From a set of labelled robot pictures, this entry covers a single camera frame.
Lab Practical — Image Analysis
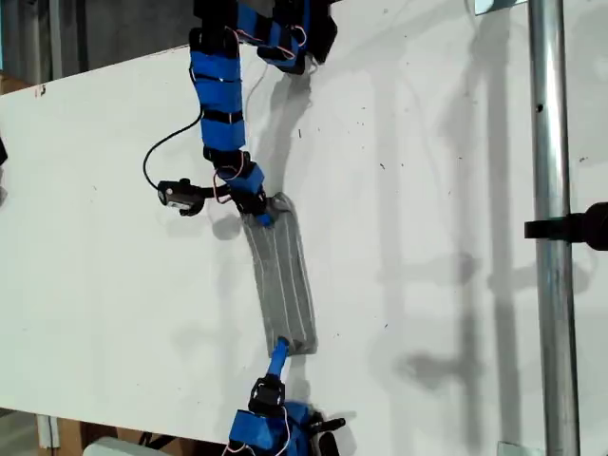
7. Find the grey striped towel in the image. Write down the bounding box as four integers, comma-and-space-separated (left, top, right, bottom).
241, 191, 320, 358

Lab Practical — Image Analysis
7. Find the white box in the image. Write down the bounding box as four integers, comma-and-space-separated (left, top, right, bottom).
85, 436, 149, 456

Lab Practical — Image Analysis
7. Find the brown cardboard box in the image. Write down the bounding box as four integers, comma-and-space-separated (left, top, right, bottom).
56, 417, 229, 456

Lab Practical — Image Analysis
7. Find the arm red white wire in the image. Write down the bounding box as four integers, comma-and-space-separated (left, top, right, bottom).
212, 151, 253, 203
225, 403, 294, 450

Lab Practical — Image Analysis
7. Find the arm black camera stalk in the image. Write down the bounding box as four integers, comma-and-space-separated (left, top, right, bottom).
199, 185, 237, 200

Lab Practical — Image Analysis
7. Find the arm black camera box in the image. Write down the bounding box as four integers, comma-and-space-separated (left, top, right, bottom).
308, 411, 347, 456
156, 178, 205, 218

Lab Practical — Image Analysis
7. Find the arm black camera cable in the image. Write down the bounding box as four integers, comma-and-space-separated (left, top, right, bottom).
142, 109, 206, 191

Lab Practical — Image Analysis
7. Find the steel post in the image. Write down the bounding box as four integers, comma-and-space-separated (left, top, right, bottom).
527, 0, 581, 456

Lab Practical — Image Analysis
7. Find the black post clamp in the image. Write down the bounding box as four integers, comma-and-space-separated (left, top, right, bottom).
523, 201, 608, 252

